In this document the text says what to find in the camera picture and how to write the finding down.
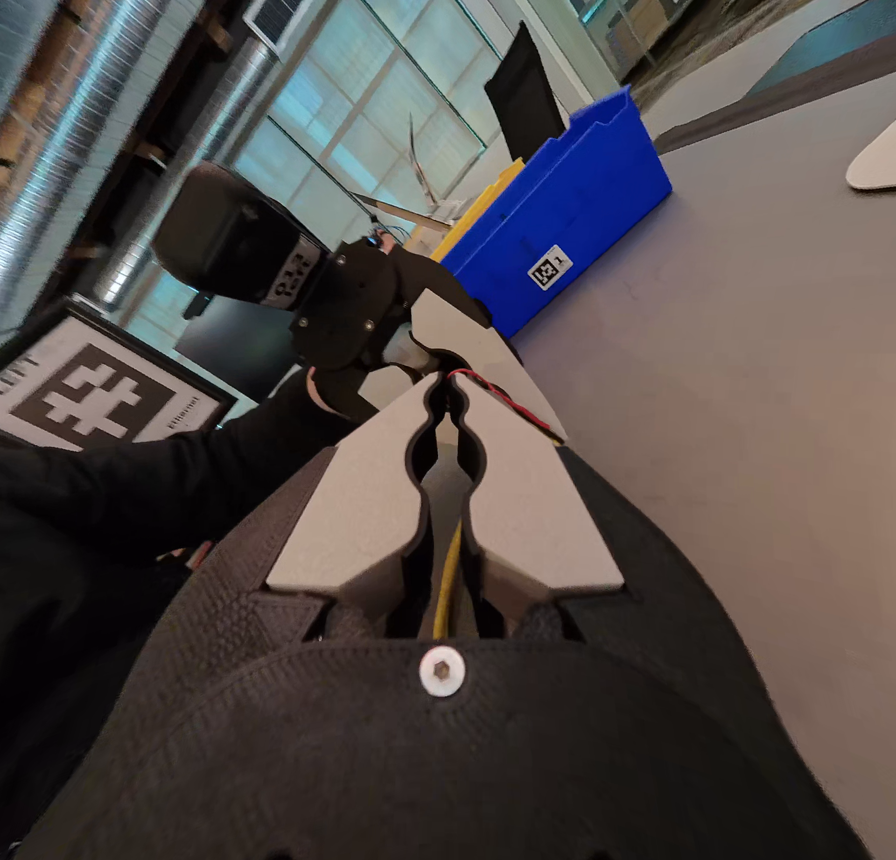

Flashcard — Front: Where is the tilted wooden board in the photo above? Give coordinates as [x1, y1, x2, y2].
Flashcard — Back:
[350, 191, 457, 232]

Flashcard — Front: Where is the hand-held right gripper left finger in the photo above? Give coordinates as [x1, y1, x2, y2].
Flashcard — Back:
[265, 371, 443, 638]

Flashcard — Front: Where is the black mesh chair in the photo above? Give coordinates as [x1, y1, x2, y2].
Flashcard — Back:
[483, 21, 569, 162]

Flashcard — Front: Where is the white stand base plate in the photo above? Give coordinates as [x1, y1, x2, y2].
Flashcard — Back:
[845, 119, 896, 193]

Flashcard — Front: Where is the person's left forearm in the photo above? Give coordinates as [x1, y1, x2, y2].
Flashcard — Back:
[0, 370, 359, 568]

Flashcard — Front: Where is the large yellow bin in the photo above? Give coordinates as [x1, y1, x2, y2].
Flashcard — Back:
[428, 158, 527, 263]

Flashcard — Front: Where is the silver duct with vents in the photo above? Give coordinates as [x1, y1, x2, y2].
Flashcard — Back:
[91, 30, 281, 309]

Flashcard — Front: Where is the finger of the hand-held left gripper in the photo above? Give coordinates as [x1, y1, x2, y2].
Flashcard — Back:
[357, 364, 429, 414]
[408, 287, 569, 445]

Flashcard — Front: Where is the blue bin with tag sticker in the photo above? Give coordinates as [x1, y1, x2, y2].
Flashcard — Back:
[440, 85, 674, 340]

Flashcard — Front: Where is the wide silver duct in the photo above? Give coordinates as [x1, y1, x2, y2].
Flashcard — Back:
[0, 0, 226, 329]

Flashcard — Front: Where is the person's left hand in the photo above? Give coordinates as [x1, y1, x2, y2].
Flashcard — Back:
[307, 364, 385, 424]

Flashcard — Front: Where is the black wall monitor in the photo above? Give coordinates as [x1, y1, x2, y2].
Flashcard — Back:
[174, 291, 303, 403]

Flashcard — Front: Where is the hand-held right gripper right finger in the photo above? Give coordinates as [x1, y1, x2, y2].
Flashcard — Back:
[448, 371, 625, 626]

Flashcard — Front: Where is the curved paper sign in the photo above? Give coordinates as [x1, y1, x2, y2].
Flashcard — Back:
[407, 113, 440, 207]

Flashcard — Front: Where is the framed marker sign on easel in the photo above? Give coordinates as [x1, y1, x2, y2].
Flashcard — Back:
[0, 297, 240, 452]

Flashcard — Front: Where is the yellow ethernet cable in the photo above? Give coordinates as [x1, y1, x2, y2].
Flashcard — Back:
[432, 520, 464, 641]

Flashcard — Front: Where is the red and black twist tie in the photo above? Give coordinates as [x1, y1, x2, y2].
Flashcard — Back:
[447, 367, 555, 431]

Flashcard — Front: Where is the large duct vent grille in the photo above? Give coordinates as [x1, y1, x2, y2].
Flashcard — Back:
[241, 0, 328, 60]

